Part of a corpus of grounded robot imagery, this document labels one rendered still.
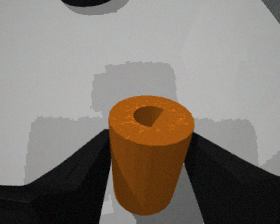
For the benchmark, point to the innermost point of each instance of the orange knob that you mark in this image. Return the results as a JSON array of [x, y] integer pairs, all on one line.
[[149, 138]]

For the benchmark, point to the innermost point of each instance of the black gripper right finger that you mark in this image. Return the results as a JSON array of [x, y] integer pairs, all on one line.
[[231, 190]]

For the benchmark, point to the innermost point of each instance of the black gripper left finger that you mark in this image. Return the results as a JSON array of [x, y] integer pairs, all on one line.
[[71, 193]]

